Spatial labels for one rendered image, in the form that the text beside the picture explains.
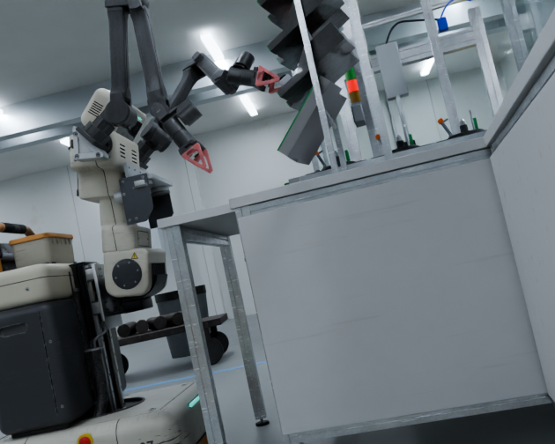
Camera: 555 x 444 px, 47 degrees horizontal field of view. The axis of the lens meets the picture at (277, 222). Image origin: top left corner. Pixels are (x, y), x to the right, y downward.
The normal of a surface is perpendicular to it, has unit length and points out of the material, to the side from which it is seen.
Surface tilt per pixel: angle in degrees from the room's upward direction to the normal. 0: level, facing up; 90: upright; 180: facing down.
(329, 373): 90
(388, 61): 90
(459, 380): 90
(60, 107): 90
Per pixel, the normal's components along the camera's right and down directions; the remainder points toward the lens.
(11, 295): -0.11, -0.06
